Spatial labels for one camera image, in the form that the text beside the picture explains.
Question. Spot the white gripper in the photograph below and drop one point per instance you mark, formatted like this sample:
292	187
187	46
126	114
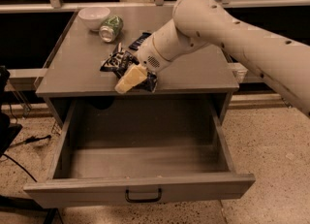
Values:
148	55

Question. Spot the blue chip bag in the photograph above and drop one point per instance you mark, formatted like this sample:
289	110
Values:
120	60

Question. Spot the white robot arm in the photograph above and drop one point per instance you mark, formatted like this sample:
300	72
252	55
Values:
282	63

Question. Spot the open grey top drawer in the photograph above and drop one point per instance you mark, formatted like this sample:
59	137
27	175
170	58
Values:
141	144

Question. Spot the dark blue snack bar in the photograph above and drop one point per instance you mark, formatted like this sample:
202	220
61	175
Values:
135	45

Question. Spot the green soda can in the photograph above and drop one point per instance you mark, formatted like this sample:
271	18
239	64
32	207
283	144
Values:
111	28

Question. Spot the grey cabinet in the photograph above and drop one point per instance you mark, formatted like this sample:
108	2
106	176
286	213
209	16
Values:
75	68

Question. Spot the white bowl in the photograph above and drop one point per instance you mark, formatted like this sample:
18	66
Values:
93	17

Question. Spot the black drawer handle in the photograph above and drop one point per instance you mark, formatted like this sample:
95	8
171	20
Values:
143	197

